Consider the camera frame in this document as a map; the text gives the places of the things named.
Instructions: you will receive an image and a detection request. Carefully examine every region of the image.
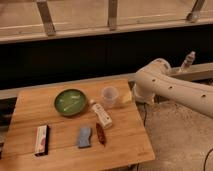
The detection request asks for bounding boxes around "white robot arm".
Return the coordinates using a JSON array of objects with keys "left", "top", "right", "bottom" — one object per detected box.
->
[{"left": 133, "top": 58, "right": 213, "bottom": 118}]

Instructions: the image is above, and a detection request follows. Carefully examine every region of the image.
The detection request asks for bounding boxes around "green ceramic bowl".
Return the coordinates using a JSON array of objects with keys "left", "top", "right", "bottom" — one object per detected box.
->
[{"left": 54, "top": 89, "right": 87, "bottom": 117}]

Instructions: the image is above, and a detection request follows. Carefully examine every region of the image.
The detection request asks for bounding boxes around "clear plastic cup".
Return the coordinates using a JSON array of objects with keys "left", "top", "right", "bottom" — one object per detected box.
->
[{"left": 101, "top": 86, "right": 119, "bottom": 108}]

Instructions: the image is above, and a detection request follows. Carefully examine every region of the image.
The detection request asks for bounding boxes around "yellow small block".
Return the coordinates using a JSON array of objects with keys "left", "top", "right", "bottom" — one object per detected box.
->
[{"left": 122, "top": 93, "right": 132, "bottom": 103}]

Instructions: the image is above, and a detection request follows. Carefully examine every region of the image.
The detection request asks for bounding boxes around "white tube bottle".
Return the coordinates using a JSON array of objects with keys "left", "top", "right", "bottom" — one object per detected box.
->
[{"left": 90, "top": 99, "right": 112, "bottom": 129}]

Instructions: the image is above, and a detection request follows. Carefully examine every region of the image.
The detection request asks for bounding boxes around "red snack packet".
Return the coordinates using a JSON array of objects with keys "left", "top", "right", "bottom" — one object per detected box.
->
[{"left": 96, "top": 123, "right": 106, "bottom": 146}]

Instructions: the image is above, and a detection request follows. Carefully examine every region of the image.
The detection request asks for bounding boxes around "white and black box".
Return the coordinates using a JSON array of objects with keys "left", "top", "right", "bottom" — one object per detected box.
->
[{"left": 34, "top": 125, "right": 49, "bottom": 156}]

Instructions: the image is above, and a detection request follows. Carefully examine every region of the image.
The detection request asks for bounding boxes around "clear plastic bottle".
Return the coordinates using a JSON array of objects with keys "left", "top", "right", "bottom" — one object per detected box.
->
[{"left": 179, "top": 51, "right": 195, "bottom": 72}]

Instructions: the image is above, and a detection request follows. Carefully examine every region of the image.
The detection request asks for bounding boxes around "middle metal window bracket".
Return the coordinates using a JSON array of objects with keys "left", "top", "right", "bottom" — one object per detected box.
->
[{"left": 108, "top": 0, "right": 118, "bottom": 30}]

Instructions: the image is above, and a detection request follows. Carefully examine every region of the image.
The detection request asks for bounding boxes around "metal window bracket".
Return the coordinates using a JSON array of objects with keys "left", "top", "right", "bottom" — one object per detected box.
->
[
  {"left": 186, "top": 0, "right": 205, "bottom": 23},
  {"left": 36, "top": 0, "right": 56, "bottom": 36},
  {"left": 108, "top": 0, "right": 118, "bottom": 30}
]

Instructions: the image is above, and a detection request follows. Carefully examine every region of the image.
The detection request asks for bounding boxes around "left metal window bracket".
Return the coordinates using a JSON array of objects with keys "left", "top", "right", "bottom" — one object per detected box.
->
[{"left": 36, "top": 0, "right": 56, "bottom": 36}]

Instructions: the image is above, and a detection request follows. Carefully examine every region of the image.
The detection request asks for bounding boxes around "right metal window bracket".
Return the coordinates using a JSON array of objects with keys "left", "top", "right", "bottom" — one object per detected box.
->
[{"left": 186, "top": 0, "right": 205, "bottom": 23}]

